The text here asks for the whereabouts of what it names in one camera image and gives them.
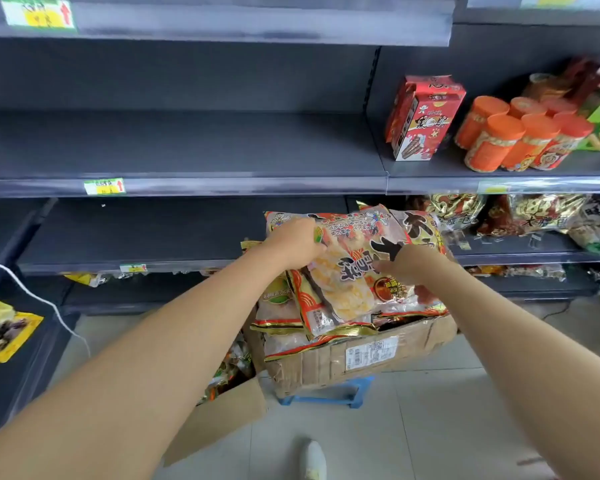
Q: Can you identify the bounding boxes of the person's right hand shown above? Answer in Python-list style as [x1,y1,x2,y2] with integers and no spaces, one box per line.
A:
[372,243,450,288]

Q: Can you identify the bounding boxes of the person's left hand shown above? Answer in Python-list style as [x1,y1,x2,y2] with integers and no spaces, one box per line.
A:
[261,217,328,274]

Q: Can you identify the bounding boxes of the clear rice cracker packet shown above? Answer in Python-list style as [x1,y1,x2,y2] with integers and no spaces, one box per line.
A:
[264,204,449,326]

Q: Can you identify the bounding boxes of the person's right forearm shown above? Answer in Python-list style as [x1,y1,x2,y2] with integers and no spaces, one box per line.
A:
[428,259,600,480]

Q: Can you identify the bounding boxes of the person's left forearm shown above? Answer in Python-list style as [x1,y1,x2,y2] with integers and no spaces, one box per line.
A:
[0,243,287,480]

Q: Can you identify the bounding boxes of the red gold cracker packet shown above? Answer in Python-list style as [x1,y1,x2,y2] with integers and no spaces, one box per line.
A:
[389,209,448,256]

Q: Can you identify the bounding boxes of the pile of snack packets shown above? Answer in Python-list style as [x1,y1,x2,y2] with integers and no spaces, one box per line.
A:
[240,239,451,360]

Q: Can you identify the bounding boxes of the gold red hanging packet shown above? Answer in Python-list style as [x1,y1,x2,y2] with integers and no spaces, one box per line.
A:
[506,194,589,236]
[424,194,487,231]

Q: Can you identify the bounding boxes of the labelled cardboard box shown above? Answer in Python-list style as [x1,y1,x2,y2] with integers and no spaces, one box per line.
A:
[244,313,459,399]

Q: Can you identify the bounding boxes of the blue plastic stool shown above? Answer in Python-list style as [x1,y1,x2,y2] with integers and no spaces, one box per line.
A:
[278,375,376,410]

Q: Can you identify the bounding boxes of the flat clear packets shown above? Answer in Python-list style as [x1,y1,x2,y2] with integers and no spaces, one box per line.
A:
[464,264,567,282]

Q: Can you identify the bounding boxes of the red snack box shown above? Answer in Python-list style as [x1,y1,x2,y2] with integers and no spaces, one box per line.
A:
[384,74,467,162]

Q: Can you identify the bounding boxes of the colourful packets in plain box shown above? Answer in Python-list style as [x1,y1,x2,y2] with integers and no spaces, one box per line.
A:
[199,337,255,404]

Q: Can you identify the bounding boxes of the wide dark grey shelf unit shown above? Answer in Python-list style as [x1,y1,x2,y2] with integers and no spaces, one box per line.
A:
[0,0,457,316]

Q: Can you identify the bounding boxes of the group of orange lidded jars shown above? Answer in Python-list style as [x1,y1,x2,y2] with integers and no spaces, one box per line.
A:
[454,95,594,173]

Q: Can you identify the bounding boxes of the plain open cardboard box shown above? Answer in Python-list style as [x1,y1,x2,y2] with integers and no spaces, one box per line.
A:
[162,340,269,468]

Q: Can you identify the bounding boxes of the person's white shoe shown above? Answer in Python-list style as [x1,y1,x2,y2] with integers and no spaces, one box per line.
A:
[300,439,329,480]

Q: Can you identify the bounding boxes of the small green yellow price label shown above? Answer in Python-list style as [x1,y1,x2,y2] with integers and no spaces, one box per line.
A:
[83,178,127,196]

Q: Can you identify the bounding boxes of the pale cracker packet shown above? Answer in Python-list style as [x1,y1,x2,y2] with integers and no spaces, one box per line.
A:
[567,195,600,256]

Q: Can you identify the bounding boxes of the stocked dark grey shelf unit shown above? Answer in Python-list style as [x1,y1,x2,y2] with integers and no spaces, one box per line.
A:
[365,0,600,301]

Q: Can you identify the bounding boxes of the brown snack packets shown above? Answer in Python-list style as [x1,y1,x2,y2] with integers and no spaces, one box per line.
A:
[522,57,600,103]

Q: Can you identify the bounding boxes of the yellow snack packet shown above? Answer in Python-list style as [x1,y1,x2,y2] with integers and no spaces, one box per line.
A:
[0,294,45,364]

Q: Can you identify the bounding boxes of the low dark grey side shelf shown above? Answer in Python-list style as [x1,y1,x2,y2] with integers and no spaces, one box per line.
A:
[0,197,82,445]

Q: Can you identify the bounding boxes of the large green yellow price label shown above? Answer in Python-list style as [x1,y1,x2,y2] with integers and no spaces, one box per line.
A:
[0,0,77,31]

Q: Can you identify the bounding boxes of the white cable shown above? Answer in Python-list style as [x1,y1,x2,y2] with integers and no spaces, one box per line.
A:
[0,255,92,359]

